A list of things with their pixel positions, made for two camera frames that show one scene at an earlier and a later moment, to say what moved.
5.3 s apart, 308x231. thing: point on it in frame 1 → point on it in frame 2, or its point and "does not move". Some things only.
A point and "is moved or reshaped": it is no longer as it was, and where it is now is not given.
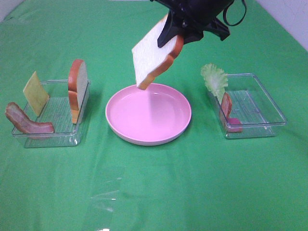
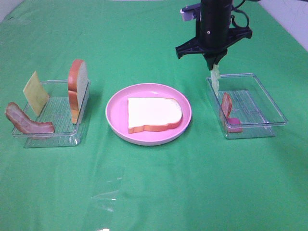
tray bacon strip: x=14 y=113 does not move
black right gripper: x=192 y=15 → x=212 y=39
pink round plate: x=155 y=115 does not move
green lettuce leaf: x=216 y=80 is moved or reshaped
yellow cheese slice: x=36 y=93 does not move
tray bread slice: x=150 y=58 → x=153 y=113
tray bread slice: x=77 y=87 does not move
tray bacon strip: x=234 y=125 does not move
